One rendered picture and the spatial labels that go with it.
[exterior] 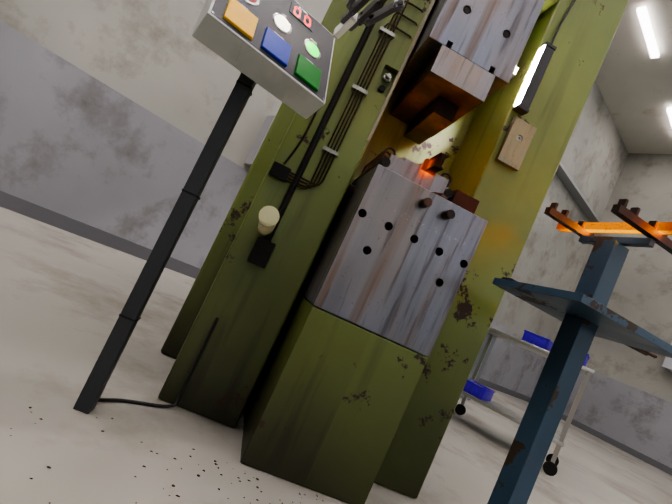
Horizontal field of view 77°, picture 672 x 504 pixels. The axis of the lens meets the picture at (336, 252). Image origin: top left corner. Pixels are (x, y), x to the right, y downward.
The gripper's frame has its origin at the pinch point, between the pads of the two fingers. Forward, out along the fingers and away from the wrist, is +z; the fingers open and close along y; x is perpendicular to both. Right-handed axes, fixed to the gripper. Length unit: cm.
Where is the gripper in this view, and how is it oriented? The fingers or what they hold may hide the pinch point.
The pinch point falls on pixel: (345, 25)
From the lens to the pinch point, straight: 116.4
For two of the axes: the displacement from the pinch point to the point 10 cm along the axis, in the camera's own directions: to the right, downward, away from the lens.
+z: -6.7, 3.0, 6.8
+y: 7.3, 3.9, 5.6
